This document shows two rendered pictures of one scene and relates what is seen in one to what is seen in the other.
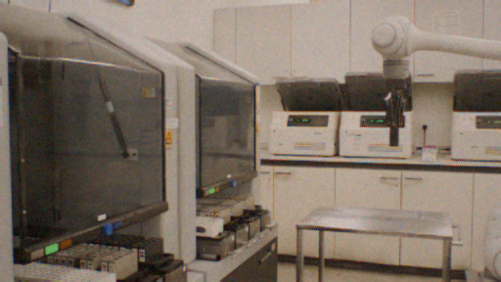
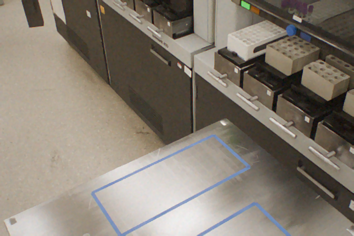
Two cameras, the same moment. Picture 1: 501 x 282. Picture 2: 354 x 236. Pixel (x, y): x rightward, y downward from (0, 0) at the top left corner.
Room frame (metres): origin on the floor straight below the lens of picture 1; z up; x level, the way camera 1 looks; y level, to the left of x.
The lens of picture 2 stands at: (2.53, -0.97, 1.56)
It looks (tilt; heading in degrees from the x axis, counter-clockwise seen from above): 39 degrees down; 129
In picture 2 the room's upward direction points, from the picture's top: 3 degrees counter-clockwise
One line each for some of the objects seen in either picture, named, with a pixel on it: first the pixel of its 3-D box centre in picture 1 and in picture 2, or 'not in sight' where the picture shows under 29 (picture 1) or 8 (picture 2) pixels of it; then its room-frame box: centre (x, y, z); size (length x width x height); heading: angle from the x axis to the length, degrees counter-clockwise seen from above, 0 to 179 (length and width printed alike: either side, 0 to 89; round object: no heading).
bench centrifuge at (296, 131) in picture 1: (309, 116); not in sight; (4.45, -0.49, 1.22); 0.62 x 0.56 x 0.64; 159
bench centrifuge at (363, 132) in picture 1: (378, 114); not in sight; (4.25, -1.04, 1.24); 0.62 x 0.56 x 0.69; 161
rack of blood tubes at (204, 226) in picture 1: (183, 226); (270, 36); (1.96, 0.27, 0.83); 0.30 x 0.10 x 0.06; 70
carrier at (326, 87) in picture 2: (236, 209); (319, 82); (2.21, 0.07, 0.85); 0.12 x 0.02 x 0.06; 160
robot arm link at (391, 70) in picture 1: (395, 70); not in sight; (1.79, -0.50, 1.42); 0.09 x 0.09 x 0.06
